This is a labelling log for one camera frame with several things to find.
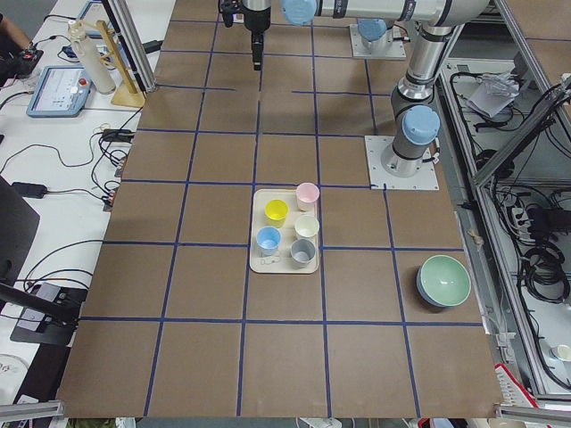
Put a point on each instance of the pale green cup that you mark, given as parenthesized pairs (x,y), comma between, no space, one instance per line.
(306,227)

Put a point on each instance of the yellow cup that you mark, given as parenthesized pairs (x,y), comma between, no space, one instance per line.
(276,212)

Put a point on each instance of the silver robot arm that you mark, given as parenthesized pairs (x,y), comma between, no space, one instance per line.
(417,123)
(376,34)

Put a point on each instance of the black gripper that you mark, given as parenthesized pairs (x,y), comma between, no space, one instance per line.
(257,21)

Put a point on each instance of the grey cup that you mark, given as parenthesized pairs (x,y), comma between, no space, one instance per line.
(303,252)

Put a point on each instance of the cream plastic tray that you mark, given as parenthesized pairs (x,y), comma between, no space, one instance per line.
(281,262)

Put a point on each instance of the green bowl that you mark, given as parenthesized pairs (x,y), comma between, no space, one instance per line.
(457,283)

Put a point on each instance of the teach pendant tablet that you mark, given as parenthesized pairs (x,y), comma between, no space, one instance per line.
(61,92)

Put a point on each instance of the aluminium frame post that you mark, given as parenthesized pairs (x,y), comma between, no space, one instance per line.
(125,28)

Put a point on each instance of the white water bottle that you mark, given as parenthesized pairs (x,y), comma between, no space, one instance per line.
(86,51)

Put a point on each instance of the blue cup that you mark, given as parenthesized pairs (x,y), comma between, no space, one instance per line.
(268,240)

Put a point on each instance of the pink cup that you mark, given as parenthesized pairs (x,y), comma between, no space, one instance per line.
(306,195)

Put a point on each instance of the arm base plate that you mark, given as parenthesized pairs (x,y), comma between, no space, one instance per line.
(387,171)
(395,53)

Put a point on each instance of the wooden stand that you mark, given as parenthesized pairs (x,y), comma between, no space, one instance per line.
(127,92)

